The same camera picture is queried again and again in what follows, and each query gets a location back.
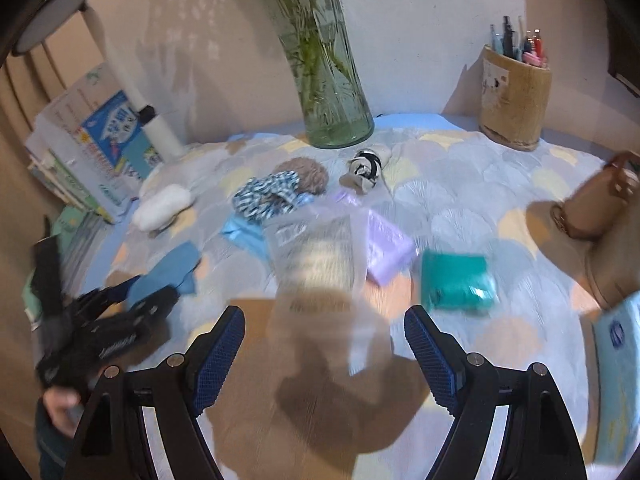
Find person left hand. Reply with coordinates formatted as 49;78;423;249
42;386;82;439

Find teal packet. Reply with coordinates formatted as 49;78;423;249
420;250;498;311

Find blue cloth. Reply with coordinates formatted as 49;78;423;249
126;242;201;309

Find blue tissue pack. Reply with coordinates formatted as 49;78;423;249
593;292;639;465

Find purple packet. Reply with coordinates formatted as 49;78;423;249
367;209;416;286

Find stack of books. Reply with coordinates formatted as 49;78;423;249
24;62;166;281

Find beige thermos bottle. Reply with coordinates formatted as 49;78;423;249
586;224;639;310

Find patterned tablecloth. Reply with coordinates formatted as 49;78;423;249
108;128;600;479

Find clear plastic bag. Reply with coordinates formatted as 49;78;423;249
264;204;368;313

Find brown leather pouch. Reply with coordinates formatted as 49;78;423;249
550;151;639;240

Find blue white scrunchie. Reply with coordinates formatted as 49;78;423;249
232;171;302;224

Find brown fluffy ball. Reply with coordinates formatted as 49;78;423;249
273;157;329;195

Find glass flower vase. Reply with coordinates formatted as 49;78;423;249
262;0;373;148

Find bamboo pen holder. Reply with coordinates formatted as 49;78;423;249
480;15;552;152

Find white desk lamp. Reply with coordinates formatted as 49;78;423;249
12;0;188;162

